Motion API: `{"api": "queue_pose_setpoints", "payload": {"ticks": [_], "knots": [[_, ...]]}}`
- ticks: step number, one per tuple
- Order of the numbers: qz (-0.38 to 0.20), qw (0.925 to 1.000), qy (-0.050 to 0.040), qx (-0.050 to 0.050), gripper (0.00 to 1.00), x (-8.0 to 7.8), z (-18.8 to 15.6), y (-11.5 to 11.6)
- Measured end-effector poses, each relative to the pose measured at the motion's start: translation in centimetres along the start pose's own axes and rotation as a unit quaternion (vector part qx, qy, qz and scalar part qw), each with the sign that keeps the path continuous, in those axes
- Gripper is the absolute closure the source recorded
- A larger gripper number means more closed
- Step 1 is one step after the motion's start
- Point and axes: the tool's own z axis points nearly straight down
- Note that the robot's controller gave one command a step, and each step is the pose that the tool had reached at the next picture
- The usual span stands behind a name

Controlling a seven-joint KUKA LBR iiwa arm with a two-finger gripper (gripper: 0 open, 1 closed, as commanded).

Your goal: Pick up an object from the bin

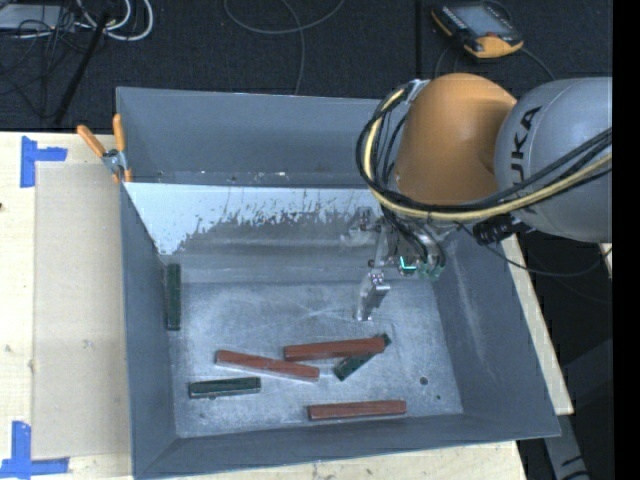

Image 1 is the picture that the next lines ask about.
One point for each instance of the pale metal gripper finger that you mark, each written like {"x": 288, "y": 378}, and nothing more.
{"x": 376, "y": 298}
{"x": 364, "y": 300}

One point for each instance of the grey metal bin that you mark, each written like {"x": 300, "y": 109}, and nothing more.
{"x": 310, "y": 313}

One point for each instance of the red-brown flat block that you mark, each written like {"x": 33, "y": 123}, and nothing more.
{"x": 357, "y": 410}
{"x": 334, "y": 349}
{"x": 267, "y": 365}

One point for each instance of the dark green flat block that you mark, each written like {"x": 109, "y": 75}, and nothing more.
{"x": 225, "y": 387}
{"x": 352, "y": 365}
{"x": 173, "y": 295}

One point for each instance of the pale wood flat board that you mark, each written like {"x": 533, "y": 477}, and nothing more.
{"x": 75, "y": 318}

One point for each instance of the black cylinder on white bracket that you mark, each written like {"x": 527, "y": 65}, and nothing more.
{"x": 497, "y": 230}

